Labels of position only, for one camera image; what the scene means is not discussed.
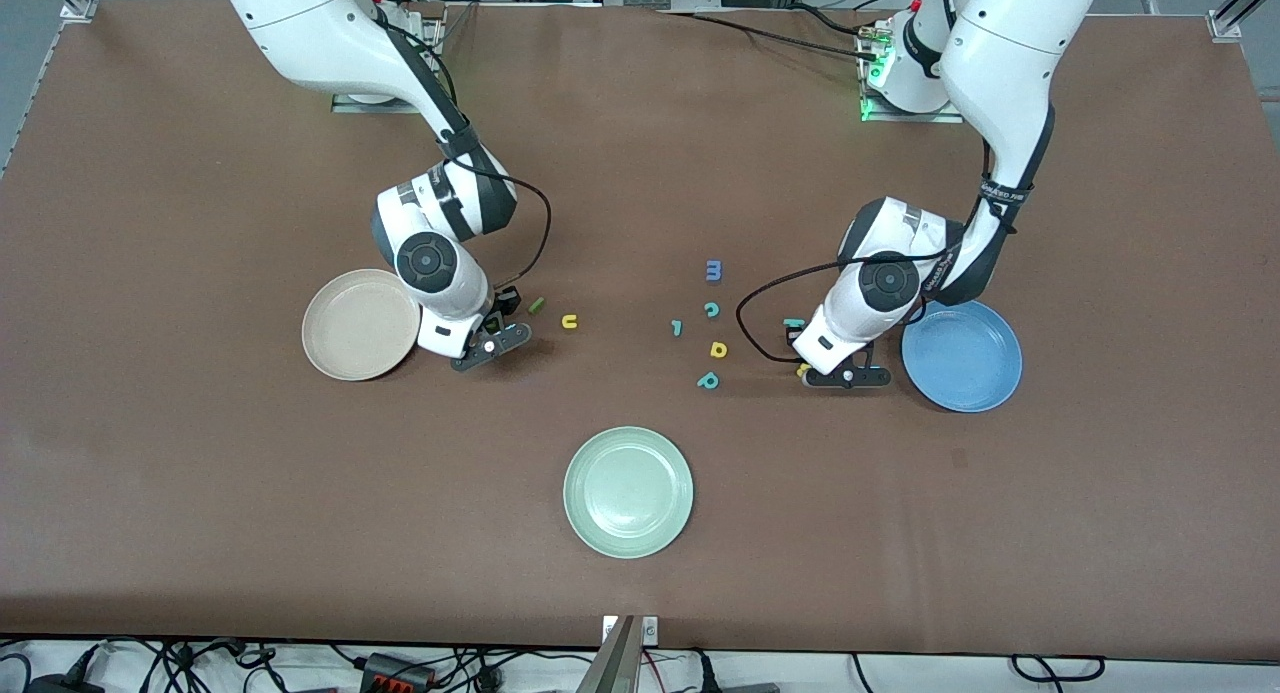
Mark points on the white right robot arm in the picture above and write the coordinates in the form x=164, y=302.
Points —
x=300, y=23

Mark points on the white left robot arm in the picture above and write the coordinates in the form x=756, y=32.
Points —
x=1010, y=53

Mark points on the teal letter p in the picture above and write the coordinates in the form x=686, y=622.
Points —
x=702, y=383

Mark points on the blue round plate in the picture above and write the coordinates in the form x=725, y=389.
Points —
x=985, y=383

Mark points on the beige round plate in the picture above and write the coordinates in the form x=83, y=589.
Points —
x=350, y=343

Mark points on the pale green round plate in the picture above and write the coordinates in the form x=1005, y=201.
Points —
x=628, y=492

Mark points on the black power plug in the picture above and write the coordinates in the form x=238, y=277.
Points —
x=705, y=673

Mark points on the black orange power strip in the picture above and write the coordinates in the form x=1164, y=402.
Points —
x=395, y=670

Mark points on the black power adapter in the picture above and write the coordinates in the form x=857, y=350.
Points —
x=60, y=685

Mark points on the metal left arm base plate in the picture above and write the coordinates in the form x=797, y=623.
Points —
x=900, y=117

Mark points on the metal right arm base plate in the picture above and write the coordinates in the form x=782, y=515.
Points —
x=350, y=104

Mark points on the white post bracket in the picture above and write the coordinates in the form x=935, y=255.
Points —
x=650, y=630

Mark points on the aluminium camera post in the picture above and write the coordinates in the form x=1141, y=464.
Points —
x=615, y=663

